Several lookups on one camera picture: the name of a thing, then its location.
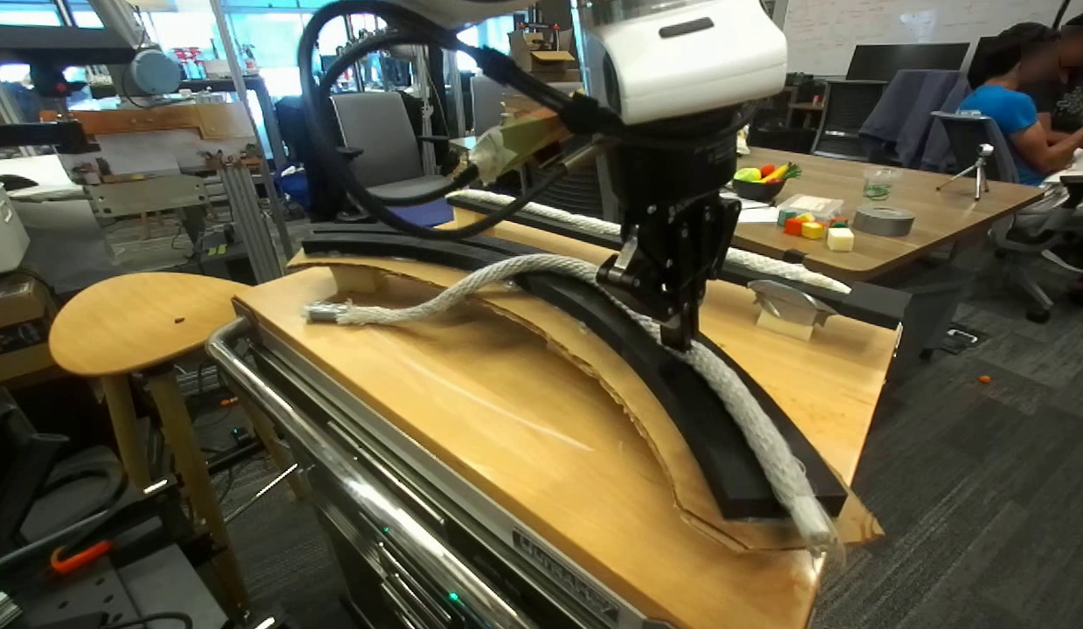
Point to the dark bowl of fruit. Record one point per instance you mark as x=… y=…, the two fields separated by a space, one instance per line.
x=762 y=183

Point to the cream cube block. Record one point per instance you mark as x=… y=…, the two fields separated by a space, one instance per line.
x=838 y=238

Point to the clear plastic box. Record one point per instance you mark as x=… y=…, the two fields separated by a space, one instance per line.
x=810 y=209

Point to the yellow cube block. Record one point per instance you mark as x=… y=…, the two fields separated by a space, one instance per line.
x=815 y=233

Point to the grey duct tape roll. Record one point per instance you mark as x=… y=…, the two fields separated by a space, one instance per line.
x=884 y=223

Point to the wooden office table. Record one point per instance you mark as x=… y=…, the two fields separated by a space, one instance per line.
x=949 y=203

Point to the person in blue shirt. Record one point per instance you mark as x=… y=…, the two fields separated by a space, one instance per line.
x=1001 y=107

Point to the dark blue office chair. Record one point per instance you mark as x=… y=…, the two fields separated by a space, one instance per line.
x=286 y=143

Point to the round wooden stool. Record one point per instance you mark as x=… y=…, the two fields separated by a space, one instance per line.
x=134 y=318

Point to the red cube block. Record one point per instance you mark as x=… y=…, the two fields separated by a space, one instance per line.
x=795 y=228

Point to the curved cardboard base sheet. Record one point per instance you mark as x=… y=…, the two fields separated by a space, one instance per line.
x=633 y=396

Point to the white equipment box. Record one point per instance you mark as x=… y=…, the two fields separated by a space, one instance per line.
x=1 y=228

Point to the chair draped with blue jacket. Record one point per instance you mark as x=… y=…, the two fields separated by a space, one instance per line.
x=913 y=110

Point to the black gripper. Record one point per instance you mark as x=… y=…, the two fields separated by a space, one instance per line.
x=682 y=223

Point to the small white tripod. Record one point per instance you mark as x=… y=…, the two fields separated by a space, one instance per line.
x=979 y=161

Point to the curved black foam board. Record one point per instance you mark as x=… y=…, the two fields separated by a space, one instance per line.
x=738 y=491

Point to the person in dark shirt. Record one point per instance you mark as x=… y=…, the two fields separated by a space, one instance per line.
x=1069 y=53

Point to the aluminium extrusion frame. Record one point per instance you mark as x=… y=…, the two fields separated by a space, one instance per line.
x=157 y=195

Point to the silver metal support bracket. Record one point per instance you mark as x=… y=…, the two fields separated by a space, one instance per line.
x=789 y=305

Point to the clear plastic cup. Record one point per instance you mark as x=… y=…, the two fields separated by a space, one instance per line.
x=878 y=185

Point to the grey office chair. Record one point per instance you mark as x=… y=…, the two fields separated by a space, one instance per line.
x=377 y=140

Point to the straight black foam board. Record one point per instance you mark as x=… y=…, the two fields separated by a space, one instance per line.
x=878 y=305

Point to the black computer monitor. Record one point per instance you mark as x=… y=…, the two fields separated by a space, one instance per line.
x=908 y=60

